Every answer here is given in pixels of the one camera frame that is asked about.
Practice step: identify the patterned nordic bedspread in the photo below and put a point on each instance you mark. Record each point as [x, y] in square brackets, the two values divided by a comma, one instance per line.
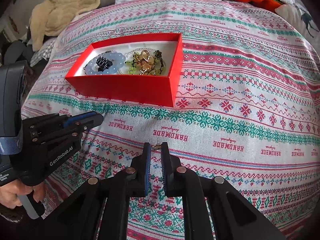
[247, 105]

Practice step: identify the beige quilted blanket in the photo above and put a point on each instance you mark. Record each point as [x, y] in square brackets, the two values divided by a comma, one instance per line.
[51, 17]

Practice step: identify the red jewelry box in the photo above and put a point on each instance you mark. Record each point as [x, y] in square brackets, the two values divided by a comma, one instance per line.
[156, 90]

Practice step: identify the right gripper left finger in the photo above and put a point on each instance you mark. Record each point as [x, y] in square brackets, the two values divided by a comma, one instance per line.
[99, 209]

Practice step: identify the black hair claw clip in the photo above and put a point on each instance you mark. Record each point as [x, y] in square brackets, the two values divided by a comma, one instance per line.
[103, 63]

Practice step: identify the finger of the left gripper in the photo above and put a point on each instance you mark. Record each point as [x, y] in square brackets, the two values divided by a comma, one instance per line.
[85, 127]
[72, 119]

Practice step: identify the gold ring ornament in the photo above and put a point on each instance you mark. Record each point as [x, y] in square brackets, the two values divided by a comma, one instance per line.
[145, 62]

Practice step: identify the grey handheld camera unit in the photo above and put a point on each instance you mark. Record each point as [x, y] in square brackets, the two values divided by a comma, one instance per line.
[20, 152]

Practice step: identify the white deer print pillow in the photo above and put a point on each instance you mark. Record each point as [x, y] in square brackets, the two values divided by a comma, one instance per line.
[302, 21]

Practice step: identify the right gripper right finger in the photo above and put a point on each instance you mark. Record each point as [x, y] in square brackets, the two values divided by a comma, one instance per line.
[213, 208]

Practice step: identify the person's left hand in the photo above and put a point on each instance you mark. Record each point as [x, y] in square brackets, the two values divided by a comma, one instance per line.
[9, 193]

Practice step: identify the dark chair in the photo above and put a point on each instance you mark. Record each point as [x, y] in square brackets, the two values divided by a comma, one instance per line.
[16, 51]

